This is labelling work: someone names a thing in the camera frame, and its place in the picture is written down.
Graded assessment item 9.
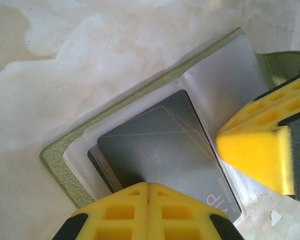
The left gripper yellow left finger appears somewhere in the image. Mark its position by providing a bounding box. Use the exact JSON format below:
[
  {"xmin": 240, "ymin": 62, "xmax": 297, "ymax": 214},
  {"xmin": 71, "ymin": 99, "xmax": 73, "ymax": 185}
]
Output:
[{"xmin": 53, "ymin": 182, "xmax": 150, "ymax": 240}]

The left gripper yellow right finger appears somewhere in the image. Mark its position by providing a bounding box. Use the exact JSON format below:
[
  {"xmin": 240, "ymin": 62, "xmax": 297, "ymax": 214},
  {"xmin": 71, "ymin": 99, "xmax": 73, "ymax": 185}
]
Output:
[{"xmin": 149, "ymin": 183, "xmax": 243, "ymax": 240}]

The green fabric card holder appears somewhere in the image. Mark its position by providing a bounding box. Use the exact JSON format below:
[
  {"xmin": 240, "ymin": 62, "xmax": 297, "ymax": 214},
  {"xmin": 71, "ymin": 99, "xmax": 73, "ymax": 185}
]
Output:
[{"xmin": 39, "ymin": 26, "xmax": 300, "ymax": 226}]

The black VIP card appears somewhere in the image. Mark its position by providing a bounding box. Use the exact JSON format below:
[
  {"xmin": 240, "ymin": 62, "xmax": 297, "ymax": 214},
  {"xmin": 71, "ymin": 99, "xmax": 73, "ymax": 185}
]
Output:
[{"xmin": 97, "ymin": 89, "xmax": 242, "ymax": 222}]

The dark grey plastic card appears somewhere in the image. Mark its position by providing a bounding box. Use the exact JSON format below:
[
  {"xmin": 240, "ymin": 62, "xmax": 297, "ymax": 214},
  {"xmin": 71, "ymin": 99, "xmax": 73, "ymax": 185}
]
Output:
[{"xmin": 86, "ymin": 146, "xmax": 123, "ymax": 195}]

